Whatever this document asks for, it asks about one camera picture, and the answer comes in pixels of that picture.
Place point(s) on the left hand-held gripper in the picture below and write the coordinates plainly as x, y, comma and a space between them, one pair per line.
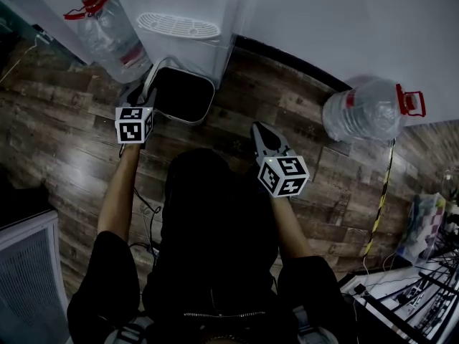
132, 125

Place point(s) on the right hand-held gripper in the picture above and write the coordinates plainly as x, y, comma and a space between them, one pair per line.
283, 177

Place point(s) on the person's right forearm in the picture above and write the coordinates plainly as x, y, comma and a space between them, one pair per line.
290, 228

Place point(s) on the person's left forearm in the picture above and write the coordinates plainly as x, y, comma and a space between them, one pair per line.
118, 195

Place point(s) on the white water dispenser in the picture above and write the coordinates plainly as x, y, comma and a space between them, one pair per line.
186, 54

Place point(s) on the person's black clothing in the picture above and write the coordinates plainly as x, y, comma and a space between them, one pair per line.
215, 228

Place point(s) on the yellow black hazard strip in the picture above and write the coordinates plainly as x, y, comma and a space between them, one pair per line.
380, 206

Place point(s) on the frosted glass door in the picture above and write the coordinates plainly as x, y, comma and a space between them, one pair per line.
14, 31

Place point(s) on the clear plastic storage box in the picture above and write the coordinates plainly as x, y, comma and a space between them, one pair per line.
425, 228

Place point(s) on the glass partition with blinds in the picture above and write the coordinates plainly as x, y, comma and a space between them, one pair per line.
25, 281

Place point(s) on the white door frame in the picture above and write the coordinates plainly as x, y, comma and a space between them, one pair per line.
43, 13

